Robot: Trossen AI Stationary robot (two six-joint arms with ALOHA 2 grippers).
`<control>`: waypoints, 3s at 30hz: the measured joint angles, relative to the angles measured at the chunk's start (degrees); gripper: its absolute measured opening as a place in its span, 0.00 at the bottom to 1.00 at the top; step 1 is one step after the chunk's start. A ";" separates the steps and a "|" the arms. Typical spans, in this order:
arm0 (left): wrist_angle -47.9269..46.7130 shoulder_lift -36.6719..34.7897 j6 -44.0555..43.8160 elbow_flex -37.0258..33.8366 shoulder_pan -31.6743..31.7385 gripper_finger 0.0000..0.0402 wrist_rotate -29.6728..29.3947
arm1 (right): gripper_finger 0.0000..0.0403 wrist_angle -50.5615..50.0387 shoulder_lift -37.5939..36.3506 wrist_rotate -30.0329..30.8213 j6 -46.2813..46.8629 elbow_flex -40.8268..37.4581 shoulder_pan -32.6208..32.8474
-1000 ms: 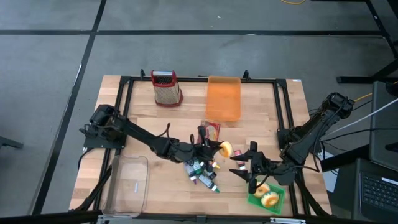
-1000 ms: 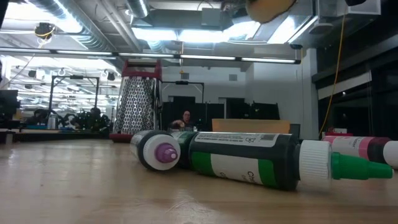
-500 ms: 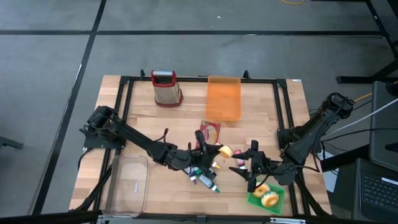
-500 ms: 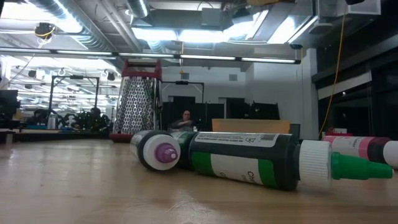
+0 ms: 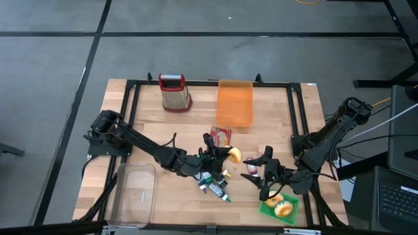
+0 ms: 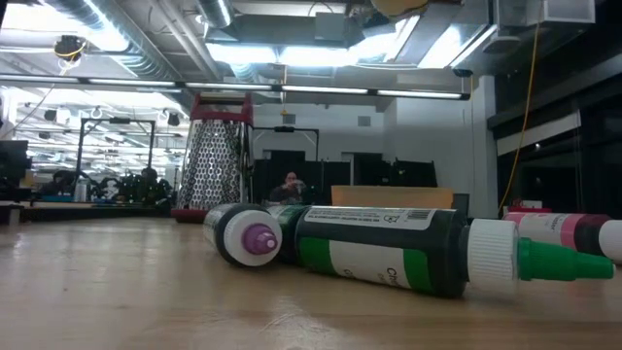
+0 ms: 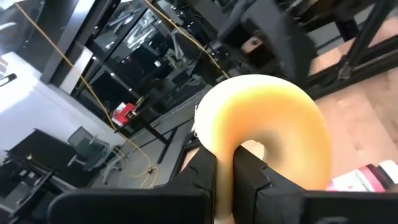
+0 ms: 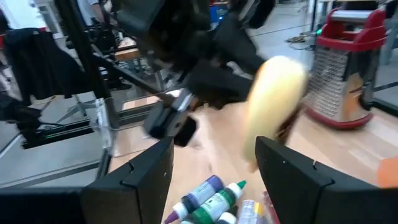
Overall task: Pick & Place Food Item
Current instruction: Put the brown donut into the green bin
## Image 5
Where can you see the grey equipment case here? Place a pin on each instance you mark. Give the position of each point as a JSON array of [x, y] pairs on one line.
[[403, 130]]

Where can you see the steel box grater red trim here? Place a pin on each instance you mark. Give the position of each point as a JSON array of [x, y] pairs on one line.
[[176, 98]]

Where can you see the black floor stand legs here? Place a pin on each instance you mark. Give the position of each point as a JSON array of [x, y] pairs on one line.
[[372, 83]]

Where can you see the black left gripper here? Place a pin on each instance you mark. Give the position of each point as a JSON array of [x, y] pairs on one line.
[[199, 164]]

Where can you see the yellow glazed donut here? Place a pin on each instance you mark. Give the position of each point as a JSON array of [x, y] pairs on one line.
[[269, 202], [279, 212]]

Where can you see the yellow-tipped food colouring bottle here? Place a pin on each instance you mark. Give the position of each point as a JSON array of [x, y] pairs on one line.
[[226, 173]]

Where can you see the green-labelled food colouring bottle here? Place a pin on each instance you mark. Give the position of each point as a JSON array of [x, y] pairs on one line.
[[207, 178]]

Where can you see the purple-tipped food colouring bottle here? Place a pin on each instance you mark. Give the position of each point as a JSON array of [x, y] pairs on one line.
[[203, 188]]

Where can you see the black laptop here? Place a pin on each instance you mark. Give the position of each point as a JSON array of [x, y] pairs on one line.
[[398, 199]]

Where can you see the white paper sheet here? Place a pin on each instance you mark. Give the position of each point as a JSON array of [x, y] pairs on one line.
[[346, 192]]

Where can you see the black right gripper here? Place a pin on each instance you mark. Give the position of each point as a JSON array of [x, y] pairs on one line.
[[276, 173]]

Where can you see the red snack packet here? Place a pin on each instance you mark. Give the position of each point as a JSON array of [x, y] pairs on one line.
[[222, 135]]

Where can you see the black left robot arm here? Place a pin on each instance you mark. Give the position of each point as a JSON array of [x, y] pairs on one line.
[[140, 140]]

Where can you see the green plastic tray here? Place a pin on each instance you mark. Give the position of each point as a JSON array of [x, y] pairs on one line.
[[266, 210]]

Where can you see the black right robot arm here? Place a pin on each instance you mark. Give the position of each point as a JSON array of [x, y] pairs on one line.
[[326, 140]]

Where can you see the clear plastic tub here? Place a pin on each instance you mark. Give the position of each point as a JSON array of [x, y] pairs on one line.
[[134, 196]]

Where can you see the green-tipped food colouring bottle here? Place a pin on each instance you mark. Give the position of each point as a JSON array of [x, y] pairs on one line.
[[216, 189]]

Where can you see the dark grey floor foot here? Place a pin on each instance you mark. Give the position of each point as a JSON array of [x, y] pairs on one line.
[[9, 150]]

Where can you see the pink-labelled food colouring bottle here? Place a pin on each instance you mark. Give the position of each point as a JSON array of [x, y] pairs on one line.
[[251, 168]]

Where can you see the yellow sponge block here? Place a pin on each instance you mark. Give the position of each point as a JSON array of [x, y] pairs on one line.
[[235, 104]]

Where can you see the black metal table frame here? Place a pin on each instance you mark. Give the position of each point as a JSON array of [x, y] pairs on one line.
[[196, 83]]

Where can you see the yellow chocolate-bottomed donut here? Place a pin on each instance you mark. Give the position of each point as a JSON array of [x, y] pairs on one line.
[[236, 156]]

